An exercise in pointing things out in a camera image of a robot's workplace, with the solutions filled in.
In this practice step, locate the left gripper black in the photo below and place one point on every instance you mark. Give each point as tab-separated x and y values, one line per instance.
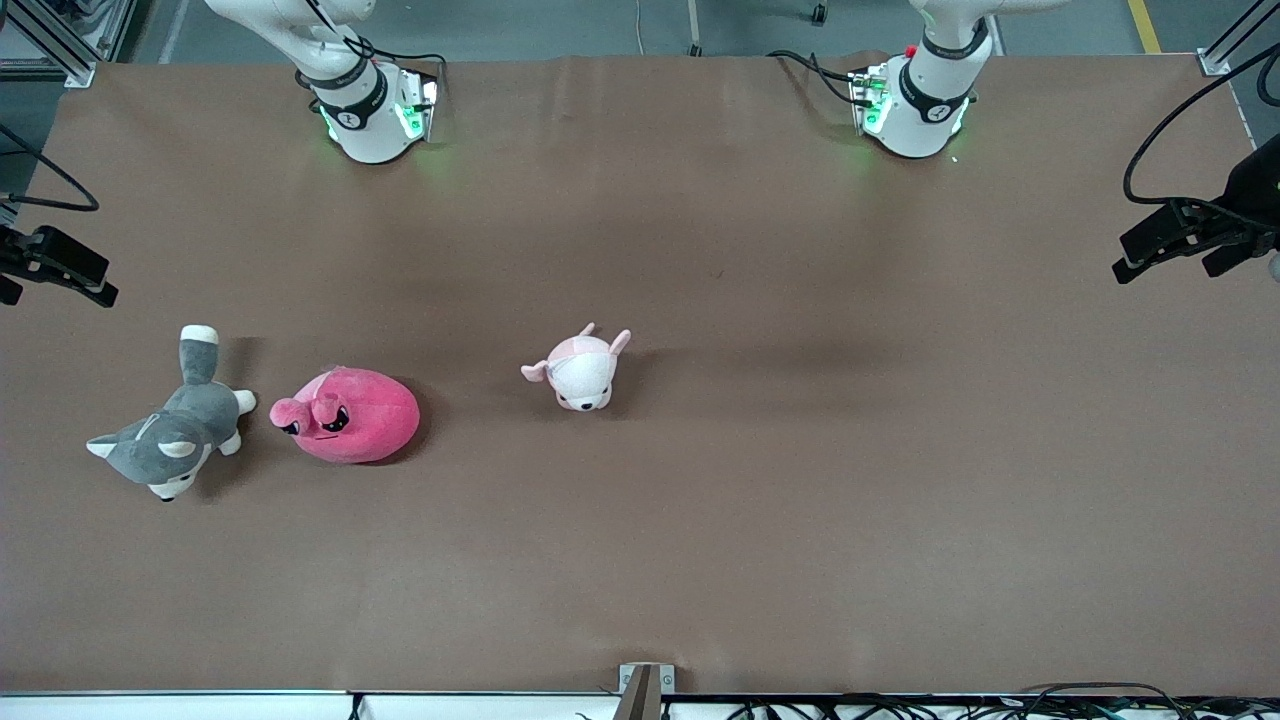
1252	196

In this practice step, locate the pink round plush toy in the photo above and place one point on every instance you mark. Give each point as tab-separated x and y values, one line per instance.
370	420

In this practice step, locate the white board panel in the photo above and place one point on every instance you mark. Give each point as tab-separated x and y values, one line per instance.
200	707

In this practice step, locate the aluminium frame post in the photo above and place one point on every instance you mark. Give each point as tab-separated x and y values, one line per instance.
60	55
1225	45

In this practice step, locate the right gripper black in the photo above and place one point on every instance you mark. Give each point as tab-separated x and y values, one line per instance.
14	250

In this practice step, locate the grey white husky plush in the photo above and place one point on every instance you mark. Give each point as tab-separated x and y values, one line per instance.
170	440

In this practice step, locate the white pink plush toy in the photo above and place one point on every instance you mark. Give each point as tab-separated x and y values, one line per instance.
585	375

